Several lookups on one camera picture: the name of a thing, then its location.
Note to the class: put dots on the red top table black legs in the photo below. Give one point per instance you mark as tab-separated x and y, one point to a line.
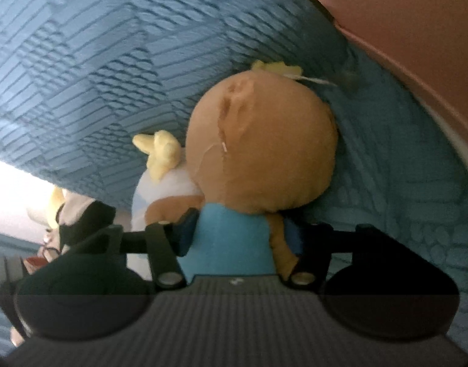
410	19

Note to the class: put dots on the black white plush toy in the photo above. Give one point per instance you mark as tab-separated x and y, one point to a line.
85	214

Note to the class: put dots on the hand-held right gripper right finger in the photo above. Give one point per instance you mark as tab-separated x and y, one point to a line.
295	239

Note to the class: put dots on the brown plush doll blue shirt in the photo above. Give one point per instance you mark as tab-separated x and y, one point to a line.
264	141

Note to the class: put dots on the white plush toy yellow bow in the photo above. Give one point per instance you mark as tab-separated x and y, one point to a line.
161	183

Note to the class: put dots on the blue textured blanket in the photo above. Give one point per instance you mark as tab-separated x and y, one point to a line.
85	65

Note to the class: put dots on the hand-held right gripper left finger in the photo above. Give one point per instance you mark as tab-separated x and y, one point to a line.
186	234

